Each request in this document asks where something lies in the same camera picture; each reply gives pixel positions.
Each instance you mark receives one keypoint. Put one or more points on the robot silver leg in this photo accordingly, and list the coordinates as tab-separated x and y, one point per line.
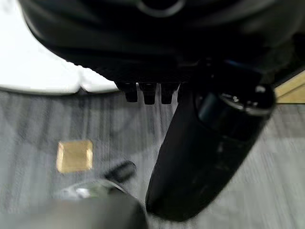
78	210

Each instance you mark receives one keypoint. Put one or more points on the white rounded furniture top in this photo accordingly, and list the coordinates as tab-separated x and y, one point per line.
31	62

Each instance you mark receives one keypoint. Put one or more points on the light wooden furniture edge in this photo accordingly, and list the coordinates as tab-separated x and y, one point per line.
291	91

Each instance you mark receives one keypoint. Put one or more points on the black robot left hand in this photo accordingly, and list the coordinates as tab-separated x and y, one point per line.
147	43

